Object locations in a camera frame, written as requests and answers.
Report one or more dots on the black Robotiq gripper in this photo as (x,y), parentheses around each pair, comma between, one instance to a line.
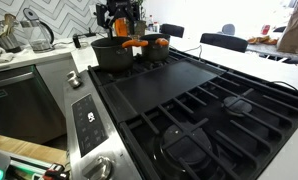
(120,8)

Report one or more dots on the silver stove knob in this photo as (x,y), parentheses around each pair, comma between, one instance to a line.
(75,81)
(100,168)
(73,74)

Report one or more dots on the black stove griddle plate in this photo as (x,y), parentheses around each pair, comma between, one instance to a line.
(162,83)

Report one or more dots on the stainless steel gas stove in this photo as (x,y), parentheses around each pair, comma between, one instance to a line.
(89,160)

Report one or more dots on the black chair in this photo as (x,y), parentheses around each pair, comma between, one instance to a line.
(224,41)
(172,30)

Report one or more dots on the glass electric kettle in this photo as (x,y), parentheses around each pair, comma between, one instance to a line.
(37,40)

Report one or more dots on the grey chair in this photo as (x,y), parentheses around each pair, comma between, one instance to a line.
(228,29)

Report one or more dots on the wooden spoon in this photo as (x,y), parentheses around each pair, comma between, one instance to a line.
(9,23)

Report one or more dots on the metal utensil holder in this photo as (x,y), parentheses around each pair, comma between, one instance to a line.
(7,43)

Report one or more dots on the stainless steel dishwasher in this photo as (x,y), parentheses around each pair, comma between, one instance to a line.
(22,106)

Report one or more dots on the orange food pile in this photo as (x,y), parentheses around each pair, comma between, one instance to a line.
(262,40)

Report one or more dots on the red cup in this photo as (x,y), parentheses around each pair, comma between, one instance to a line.
(265,30)

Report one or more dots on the round white table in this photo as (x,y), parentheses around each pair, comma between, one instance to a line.
(265,49)

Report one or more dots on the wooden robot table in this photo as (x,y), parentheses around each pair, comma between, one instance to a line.
(25,148)

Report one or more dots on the brown paper bag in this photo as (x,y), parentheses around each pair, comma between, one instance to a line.
(295,30)

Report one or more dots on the white wall outlet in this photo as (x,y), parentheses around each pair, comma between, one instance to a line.
(92,10)

